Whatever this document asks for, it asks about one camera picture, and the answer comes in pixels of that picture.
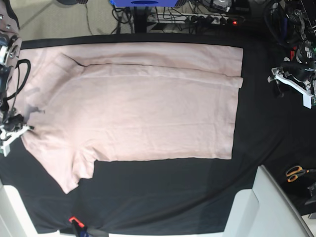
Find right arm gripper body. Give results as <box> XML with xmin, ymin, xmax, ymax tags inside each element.
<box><xmin>0</xmin><ymin>108</ymin><xmax>34</xmax><ymax>133</ymax></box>

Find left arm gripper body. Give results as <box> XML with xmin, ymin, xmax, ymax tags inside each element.
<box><xmin>270</xmin><ymin>61</ymin><xmax>316</xmax><ymax>91</ymax></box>

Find pink T-shirt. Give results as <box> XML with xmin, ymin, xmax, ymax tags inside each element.
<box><xmin>16</xmin><ymin>42</ymin><xmax>243</xmax><ymax>193</ymax></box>

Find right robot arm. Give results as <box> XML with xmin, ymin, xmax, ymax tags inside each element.
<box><xmin>0</xmin><ymin>0</ymin><xmax>31</xmax><ymax>135</ymax></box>

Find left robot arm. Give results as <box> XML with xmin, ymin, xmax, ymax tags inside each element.
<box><xmin>263</xmin><ymin>0</ymin><xmax>316</xmax><ymax>103</ymax></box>

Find white power strip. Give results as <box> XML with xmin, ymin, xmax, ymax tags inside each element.
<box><xmin>147</xmin><ymin>12</ymin><xmax>246</xmax><ymax>26</ymax></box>

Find orange black clamp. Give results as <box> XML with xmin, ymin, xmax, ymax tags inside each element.
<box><xmin>69</xmin><ymin>216</ymin><xmax>85</xmax><ymax>235</ymax></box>

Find blue plastic box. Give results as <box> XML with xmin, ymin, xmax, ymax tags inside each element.
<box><xmin>109</xmin><ymin>0</ymin><xmax>178</xmax><ymax>7</ymax></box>

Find orange handled scissors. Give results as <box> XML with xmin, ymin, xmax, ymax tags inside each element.
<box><xmin>285</xmin><ymin>165</ymin><xmax>316</xmax><ymax>183</ymax></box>

